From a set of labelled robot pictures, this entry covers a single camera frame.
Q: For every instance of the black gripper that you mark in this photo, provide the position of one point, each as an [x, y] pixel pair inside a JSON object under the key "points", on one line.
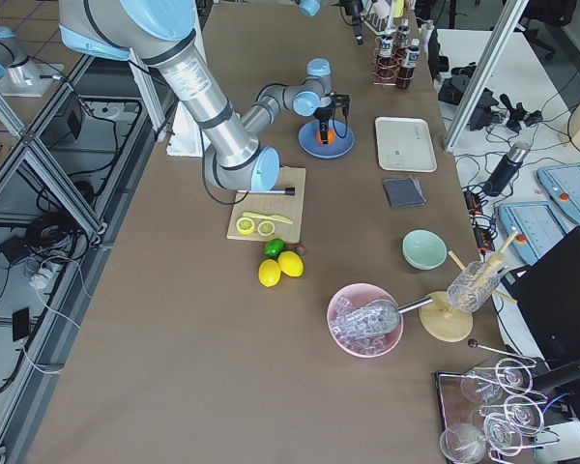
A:
{"points": [[357, 32], [323, 116]]}

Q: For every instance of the orange fruit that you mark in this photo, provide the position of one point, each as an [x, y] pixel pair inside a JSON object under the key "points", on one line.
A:
{"points": [[325, 137]]}

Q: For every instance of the tea bottle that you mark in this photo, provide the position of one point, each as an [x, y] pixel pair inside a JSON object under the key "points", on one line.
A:
{"points": [[402, 37], [384, 60], [408, 64]]}

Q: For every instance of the steel muddler black tip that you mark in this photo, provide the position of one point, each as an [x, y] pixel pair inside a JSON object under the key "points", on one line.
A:
{"points": [[288, 191]]}

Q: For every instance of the cream rabbit tray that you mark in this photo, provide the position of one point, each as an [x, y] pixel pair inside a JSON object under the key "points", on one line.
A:
{"points": [[404, 144]]}

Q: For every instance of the wooden cutting board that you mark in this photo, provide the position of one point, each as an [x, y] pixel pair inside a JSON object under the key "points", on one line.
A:
{"points": [[267, 204]]}

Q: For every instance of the yellow plastic knife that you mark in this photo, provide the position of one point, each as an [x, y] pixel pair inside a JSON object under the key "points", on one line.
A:
{"points": [[273, 217]]}

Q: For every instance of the grey folded cloth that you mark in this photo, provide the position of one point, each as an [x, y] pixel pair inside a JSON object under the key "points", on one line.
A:
{"points": [[404, 192]]}

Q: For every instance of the lemon slice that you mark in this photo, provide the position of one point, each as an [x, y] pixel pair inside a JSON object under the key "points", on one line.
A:
{"points": [[245, 226], [266, 228]]}

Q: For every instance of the green lime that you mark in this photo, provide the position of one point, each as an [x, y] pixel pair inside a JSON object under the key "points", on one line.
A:
{"points": [[274, 247]]}

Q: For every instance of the yellow lemon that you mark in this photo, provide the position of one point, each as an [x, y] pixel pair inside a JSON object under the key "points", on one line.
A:
{"points": [[291, 263], [269, 273]]}

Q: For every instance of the mint green bowl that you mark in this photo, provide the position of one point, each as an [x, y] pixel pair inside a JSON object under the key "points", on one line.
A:
{"points": [[424, 250]]}

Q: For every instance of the pink bowl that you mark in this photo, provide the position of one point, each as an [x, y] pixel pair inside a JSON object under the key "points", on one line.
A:
{"points": [[343, 317]]}

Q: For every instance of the black thermos bottle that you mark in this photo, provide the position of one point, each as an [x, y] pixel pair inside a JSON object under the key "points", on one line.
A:
{"points": [[507, 167]]}

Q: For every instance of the steel ice scoop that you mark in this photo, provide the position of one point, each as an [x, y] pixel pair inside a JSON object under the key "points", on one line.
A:
{"points": [[383, 316]]}

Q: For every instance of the glass mug on stand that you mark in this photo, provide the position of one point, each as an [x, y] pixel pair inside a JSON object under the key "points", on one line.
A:
{"points": [[473, 286]]}

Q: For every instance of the wooden cup stand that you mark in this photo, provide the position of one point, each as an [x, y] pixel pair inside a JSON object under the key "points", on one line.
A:
{"points": [[449, 324]]}

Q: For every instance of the blue teach pendant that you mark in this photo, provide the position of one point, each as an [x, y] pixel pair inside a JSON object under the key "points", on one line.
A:
{"points": [[562, 183], [538, 224]]}

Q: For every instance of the wine glass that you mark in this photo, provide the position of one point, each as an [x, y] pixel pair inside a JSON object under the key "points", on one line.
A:
{"points": [[462, 443], [503, 436], [480, 385], [513, 376]]}

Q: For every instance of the copper wire bottle rack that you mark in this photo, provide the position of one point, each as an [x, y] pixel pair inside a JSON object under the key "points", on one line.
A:
{"points": [[396, 56]]}

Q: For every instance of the aluminium frame post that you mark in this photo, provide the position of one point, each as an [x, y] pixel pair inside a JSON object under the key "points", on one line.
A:
{"points": [[505, 25]]}

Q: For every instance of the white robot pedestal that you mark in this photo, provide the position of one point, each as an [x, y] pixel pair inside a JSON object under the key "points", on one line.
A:
{"points": [[184, 138]]}

